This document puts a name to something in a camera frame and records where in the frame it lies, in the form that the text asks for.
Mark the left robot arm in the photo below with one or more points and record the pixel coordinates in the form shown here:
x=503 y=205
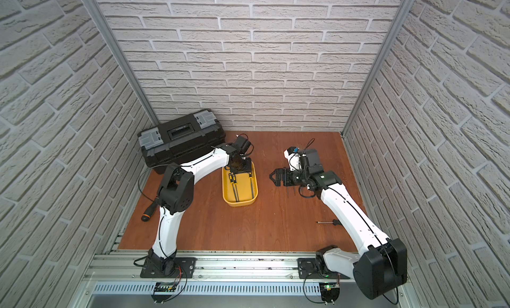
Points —
x=176 y=193

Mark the right circuit board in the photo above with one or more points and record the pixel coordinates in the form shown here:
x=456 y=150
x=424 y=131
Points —
x=329 y=292

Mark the black orange screwdriver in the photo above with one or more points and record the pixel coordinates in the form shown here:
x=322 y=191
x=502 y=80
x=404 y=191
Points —
x=150 y=211

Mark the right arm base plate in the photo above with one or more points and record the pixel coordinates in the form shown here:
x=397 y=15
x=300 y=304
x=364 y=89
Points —
x=320 y=268

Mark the yellow plastic tray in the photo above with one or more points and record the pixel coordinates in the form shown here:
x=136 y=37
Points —
x=243 y=187

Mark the black plastic toolbox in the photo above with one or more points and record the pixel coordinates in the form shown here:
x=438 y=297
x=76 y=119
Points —
x=181 y=140

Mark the circuit board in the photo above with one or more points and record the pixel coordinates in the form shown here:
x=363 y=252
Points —
x=329 y=292
x=165 y=291

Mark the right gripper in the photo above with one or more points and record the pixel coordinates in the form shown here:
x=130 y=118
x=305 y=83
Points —
x=279 y=172

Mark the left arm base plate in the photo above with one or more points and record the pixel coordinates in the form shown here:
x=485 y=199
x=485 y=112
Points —
x=171 y=268

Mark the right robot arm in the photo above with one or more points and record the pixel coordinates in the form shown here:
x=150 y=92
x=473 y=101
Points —
x=380 y=263

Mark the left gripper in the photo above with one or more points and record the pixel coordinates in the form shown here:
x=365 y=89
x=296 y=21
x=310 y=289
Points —
x=239 y=166

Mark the left circuit board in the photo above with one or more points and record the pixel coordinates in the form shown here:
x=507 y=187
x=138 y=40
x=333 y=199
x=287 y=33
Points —
x=165 y=291

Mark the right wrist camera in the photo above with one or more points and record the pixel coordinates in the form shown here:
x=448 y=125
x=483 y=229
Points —
x=293 y=157

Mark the green black screwdriver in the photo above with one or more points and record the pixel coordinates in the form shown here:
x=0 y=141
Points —
x=333 y=222

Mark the aluminium frame rail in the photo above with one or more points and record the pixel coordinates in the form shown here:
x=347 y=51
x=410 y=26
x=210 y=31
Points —
x=213 y=266

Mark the black yellow file tool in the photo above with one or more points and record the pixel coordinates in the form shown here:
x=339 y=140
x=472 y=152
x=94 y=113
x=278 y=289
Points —
x=232 y=178
x=250 y=176

